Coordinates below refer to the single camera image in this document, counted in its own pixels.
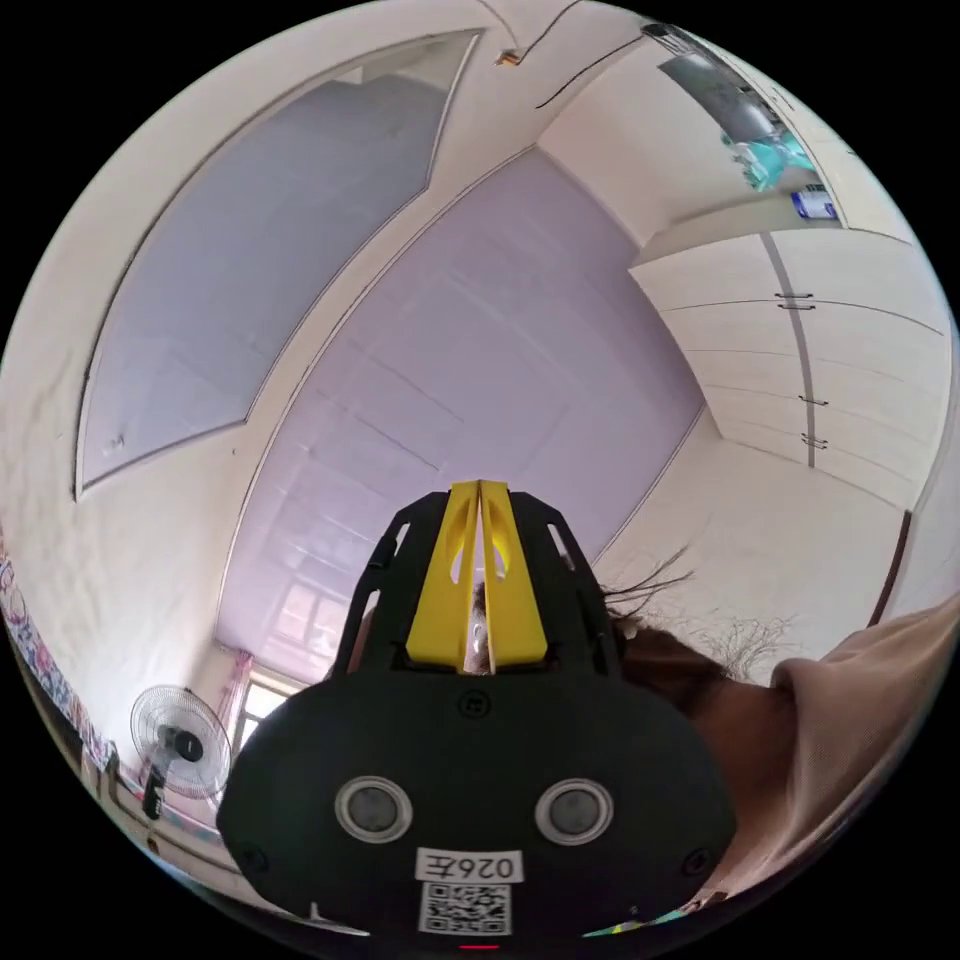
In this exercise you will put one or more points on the white cupboard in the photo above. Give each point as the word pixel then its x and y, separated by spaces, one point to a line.
pixel 817 360

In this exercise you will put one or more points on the shelf with stored things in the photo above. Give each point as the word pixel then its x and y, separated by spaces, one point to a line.
pixel 757 127

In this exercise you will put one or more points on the pink curtain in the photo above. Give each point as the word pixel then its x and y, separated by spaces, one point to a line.
pixel 231 694

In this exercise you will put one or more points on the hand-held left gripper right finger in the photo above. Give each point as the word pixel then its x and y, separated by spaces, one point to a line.
pixel 510 607

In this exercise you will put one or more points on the person's body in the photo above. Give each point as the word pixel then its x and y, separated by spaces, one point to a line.
pixel 795 742

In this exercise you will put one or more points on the white standing fan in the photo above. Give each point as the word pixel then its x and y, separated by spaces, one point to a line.
pixel 180 750

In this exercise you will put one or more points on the window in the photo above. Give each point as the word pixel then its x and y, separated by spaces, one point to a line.
pixel 264 705

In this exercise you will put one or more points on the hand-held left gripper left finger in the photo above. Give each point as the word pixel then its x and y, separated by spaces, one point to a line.
pixel 442 600

